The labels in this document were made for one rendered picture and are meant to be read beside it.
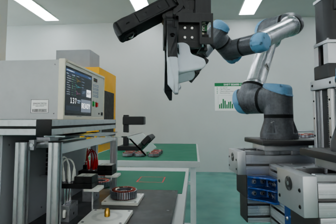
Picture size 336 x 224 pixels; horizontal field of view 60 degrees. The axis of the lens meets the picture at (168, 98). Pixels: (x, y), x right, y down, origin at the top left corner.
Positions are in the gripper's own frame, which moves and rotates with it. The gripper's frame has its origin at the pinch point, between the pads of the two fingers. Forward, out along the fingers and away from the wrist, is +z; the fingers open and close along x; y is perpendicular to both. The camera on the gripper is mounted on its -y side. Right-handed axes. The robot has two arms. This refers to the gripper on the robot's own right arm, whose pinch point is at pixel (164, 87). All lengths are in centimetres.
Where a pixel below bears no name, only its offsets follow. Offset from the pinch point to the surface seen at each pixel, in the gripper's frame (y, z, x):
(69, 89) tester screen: -21.8, 22.1, -20.7
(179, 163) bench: 30, 39, 141
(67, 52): -226, 49, 352
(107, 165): 2.0, 40.8, 4.7
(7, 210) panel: -7, 59, -34
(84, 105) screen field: -18.8, 25.8, -6.4
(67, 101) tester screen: -19.1, 25.4, -22.0
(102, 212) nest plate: 14, 49, -12
